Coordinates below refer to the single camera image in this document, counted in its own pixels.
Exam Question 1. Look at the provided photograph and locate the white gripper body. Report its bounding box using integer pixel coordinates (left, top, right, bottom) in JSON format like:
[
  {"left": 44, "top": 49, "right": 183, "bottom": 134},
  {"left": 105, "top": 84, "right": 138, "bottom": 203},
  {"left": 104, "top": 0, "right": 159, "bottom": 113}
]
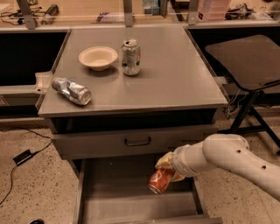
[{"left": 171, "top": 143, "right": 201, "bottom": 178}]

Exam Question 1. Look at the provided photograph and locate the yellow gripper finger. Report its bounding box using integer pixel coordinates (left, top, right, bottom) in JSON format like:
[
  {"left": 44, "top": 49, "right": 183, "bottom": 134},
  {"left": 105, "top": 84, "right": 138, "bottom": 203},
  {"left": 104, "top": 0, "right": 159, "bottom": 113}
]
[
  {"left": 155, "top": 152, "right": 173, "bottom": 170},
  {"left": 171, "top": 172, "right": 185, "bottom": 182}
]

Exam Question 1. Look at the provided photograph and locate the red coke can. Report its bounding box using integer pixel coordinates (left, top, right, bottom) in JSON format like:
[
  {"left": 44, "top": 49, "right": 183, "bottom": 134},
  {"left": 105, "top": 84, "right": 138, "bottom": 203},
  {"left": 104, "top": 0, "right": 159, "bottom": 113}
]
[{"left": 148, "top": 168, "right": 175, "bottom": 194}]

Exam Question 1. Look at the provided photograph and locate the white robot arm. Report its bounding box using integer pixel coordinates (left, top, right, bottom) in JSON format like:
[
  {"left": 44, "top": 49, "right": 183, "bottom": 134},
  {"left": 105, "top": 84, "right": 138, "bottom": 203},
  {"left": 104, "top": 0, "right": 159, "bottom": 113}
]
[{"left": 155, "top": 134, "right": 280, "bottom": 200}]

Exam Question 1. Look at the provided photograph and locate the closed top drawer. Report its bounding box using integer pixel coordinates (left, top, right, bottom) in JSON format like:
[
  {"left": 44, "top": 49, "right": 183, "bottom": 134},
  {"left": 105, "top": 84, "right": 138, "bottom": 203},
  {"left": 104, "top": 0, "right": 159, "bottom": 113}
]
[{"left": 52, "top": 124, "right": 218, "bottom": 160}]

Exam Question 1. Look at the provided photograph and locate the open middle drawer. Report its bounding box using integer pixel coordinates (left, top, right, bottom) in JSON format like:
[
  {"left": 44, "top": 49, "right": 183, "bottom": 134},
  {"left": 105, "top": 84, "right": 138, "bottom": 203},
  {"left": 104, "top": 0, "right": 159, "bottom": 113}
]
[{"left": 73, "top": 154, "right": 223, "bottom": 224}]

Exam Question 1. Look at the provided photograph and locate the grey drawer cabinet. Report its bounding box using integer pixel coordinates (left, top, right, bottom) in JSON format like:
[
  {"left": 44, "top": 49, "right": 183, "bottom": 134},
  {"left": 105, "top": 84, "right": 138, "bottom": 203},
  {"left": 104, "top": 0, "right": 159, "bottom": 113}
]
[{"left": 38, "top": 25, "right": 229, "bottom": 224}]

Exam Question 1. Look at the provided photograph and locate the white green upright can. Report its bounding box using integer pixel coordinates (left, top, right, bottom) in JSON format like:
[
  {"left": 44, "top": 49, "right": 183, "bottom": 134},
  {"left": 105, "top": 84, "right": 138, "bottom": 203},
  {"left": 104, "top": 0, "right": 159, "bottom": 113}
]
[{"left": 122, "top": 38, "right": 141, "bottom": 76}]

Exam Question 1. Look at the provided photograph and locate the crushed blue silver can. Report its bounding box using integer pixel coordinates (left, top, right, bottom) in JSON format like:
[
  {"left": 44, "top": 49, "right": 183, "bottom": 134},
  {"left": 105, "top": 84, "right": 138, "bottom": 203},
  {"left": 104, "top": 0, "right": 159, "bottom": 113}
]
[{"left": 52, "top": 77, "right": 92, "bottom": 106}]

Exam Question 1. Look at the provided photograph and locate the black folding stand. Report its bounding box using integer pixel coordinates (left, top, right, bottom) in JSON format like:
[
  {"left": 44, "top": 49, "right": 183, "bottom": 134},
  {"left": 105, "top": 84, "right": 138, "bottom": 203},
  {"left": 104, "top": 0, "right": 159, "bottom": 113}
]
[{"left": 205, "top": 35, "right": 280, "bottom": 147}]

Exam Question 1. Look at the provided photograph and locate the white paper bowl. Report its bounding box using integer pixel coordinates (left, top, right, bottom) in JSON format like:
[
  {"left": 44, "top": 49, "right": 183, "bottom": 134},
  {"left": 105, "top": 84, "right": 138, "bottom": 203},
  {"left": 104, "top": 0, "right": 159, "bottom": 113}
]
[{"left": 79, "top": 46, "right": 118, "bottom": 71}]

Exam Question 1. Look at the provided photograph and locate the black power adapter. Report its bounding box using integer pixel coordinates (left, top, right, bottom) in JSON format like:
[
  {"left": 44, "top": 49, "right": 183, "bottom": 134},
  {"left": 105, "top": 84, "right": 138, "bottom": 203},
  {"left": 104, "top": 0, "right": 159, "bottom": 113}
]
[{"left": 13, "top": 150, "right": 32, "bottom": 166}]

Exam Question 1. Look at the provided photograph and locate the black object on floor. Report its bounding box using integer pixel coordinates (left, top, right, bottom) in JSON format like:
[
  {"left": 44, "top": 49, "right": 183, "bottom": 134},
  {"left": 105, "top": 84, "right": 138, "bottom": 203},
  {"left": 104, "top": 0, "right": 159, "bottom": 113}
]
[{"left": 28, "top": 218, "right": 45, "bottom": 224}]

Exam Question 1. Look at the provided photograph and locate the pink plastic container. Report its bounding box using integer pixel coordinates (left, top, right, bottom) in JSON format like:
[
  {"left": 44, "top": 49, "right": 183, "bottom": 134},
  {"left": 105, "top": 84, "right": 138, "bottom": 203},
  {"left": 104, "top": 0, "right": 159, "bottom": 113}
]
[{"left": 198, "top": 0, "right": 231, "bottom": 21}]

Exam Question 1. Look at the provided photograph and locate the dark coiled tool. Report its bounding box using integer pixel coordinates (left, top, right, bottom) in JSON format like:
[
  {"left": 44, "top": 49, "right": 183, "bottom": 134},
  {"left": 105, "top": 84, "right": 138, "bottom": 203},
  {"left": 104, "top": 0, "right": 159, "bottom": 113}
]
[{"left": 40, "top": 4, "right": 60, "bottom": 25}]

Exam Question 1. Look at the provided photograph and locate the black floor cable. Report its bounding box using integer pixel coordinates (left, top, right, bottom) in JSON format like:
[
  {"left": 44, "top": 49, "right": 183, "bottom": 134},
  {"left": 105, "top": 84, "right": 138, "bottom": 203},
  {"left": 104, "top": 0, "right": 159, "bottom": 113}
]
[{"left": 0, "top": 127, "right": 53, "bottom": 206}]

